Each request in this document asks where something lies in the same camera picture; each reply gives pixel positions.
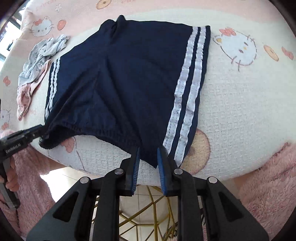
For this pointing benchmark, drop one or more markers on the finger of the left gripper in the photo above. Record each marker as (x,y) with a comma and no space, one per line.
(26,136)

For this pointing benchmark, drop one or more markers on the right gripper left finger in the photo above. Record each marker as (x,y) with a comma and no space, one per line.
(89,210)

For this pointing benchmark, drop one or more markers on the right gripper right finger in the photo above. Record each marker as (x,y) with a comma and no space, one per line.
(207,210)

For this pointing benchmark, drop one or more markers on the navy striped shorts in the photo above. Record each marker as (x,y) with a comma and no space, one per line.
(131,84)

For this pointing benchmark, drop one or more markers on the person left hand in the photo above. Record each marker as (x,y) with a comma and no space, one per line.
(12,177)

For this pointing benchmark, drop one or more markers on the pink cartoon pajama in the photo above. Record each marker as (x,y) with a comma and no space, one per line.
(26,92)

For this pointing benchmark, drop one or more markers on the pink fluffy left sleeve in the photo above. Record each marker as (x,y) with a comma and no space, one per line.
(34,194)

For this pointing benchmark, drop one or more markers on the white blue cartoon pajama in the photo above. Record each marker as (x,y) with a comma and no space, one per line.
(38,56)

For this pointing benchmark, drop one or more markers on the pink Hello Kitty sofa cover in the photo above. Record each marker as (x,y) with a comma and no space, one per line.
(213,82)

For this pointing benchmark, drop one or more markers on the gold wire stool frame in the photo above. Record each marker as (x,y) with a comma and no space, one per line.
(148,215)

